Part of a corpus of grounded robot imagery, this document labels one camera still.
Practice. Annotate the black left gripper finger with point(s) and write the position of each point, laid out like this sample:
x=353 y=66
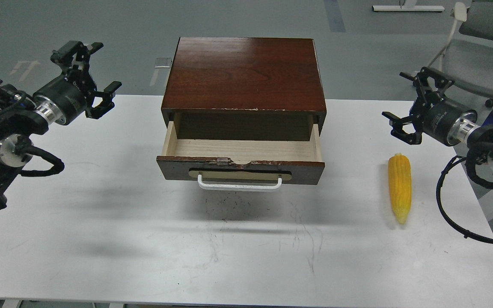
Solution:
x=106 y=103
x=73 y=59

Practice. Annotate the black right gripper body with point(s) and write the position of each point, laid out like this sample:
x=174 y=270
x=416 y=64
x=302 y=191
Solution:
x=443 y=120

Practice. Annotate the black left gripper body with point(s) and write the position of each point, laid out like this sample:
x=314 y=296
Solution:
x=61 y=101

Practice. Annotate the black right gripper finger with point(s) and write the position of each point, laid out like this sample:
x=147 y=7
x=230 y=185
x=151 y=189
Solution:
x=398 y=125
x=430 y=84

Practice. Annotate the yellow corn cob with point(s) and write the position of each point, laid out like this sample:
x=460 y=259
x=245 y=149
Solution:
x=400 y=186

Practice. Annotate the wooden drawer with white handle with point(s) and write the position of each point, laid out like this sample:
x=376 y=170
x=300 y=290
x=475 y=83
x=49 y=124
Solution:
x=247 y=165

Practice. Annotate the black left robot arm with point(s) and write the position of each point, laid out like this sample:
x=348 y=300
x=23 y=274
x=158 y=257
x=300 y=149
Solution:
x=18 y=155

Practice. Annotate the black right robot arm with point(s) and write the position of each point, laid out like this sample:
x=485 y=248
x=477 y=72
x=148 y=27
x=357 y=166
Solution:
x=479 y=158

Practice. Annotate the dark wooden drawer cabinet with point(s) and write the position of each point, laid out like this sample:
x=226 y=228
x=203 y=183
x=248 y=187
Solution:
x=245 y=75

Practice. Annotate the grey office chair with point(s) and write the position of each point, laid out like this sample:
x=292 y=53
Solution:
x=467 y=56

